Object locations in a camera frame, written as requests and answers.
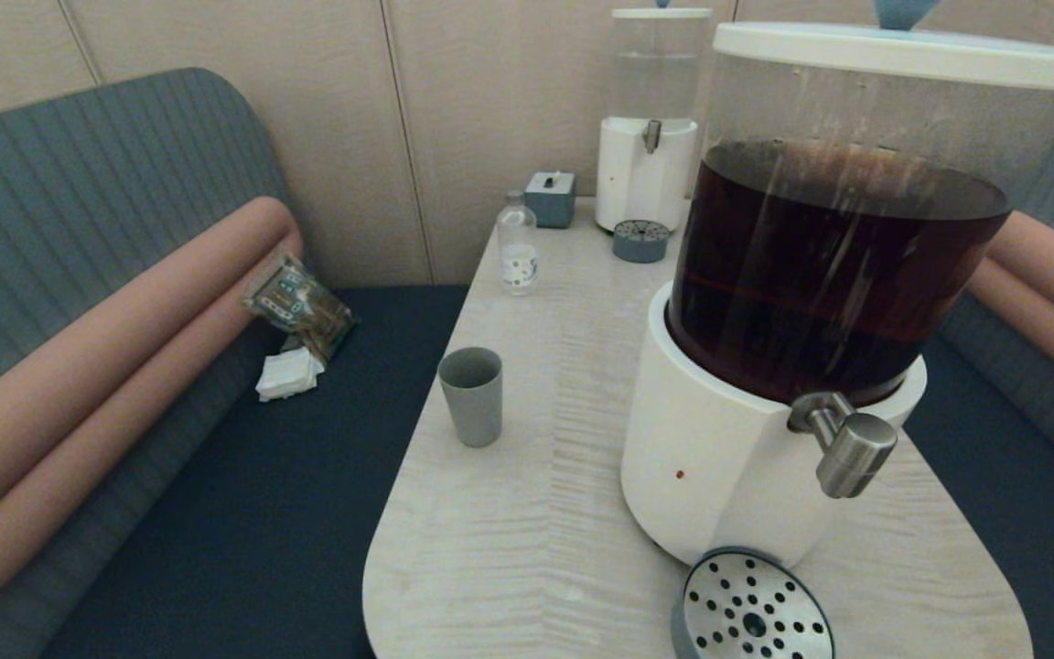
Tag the green snack package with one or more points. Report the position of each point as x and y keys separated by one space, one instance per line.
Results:
x=298 y=307

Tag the small white water dispenser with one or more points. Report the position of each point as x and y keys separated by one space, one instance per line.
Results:
x=637 y=183

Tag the teal upholstered bench sofa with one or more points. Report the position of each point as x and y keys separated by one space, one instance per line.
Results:
x=1021 y=513
x=51 y=201

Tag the clear plastic bottle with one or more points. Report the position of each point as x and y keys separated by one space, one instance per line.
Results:
x=518 y=256

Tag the small metal dispenser tap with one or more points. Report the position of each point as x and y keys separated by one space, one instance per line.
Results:
x=651 y=135

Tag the large perforated metal drip tray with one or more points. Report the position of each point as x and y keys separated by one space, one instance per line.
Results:
x=751 y=609

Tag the grey plastic cup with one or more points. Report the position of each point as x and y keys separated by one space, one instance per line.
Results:
x=472 y=403

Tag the large dispenser with dark tea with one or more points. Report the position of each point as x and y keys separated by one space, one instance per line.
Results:
x=719 y=439

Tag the small grey drip tray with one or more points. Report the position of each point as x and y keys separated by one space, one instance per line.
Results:
x=640 y=245

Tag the wide white lid blue knob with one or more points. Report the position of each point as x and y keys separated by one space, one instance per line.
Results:
x=902 y=53

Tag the small white dispenser lid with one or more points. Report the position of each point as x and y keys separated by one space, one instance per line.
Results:
x=662 y=13

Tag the small grey box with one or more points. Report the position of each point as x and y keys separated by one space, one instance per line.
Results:
x=549 y=201

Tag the white folded napkins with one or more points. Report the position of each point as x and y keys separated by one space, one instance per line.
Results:
x=289 y=375

